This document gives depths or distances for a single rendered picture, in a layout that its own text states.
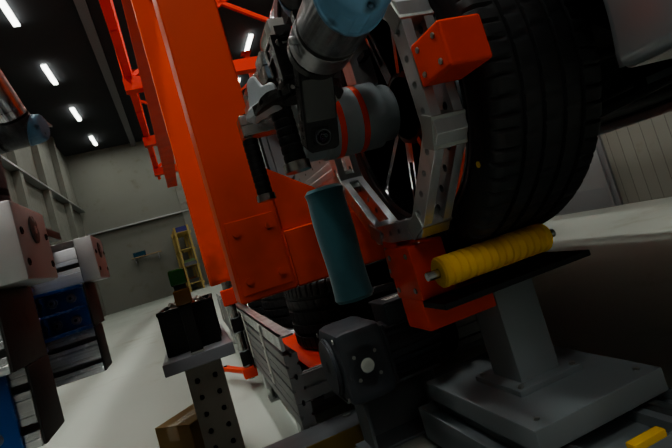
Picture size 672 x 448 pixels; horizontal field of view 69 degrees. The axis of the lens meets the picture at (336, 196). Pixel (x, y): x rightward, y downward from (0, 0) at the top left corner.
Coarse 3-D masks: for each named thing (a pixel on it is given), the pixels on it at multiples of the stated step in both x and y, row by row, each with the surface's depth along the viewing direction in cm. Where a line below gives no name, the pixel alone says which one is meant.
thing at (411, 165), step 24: (384, 24) 117; (384, 48) 111; (384, 72) 110; (408, 96) 111; (408, 120) 114; (408, 144) 108; (384, 168) 127; (408, 168) 128; (384, 192) 122; (408, 192) 122; (456, 192) 92; (408, 216) 113
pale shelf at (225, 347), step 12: (228, 336) 131; (204, 348) 123; (216, 348) 120; (228, 348) 121; (168, 360) 121; (180, 360) 117; (192, 360) 118; (204, 360) 119; (168, 372) 116; (180, 372) 117
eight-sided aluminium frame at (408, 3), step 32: (416, 0) 80; (416, 32) 83; (416, 96) 80; (448, 96) 79; (448, 128) 78; (352, 160) 126; (448, 160) 84; (352, 192) 121; (416, 192) 88; (448, 192) 86; (384, 224) 112; (416, 224) 91; (448, 224) 92
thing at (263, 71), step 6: (258, 54) 79; (264, 54) 79; (270, 54) 79; (258, 60) 80; (264, 60) 78; (258, 66) 81; (264, 66) 78; (258, 72) 82; (264, 72) 78; (270, 72) 78; (264, 78) 79; (270, 78) 78; (264, 84) 81
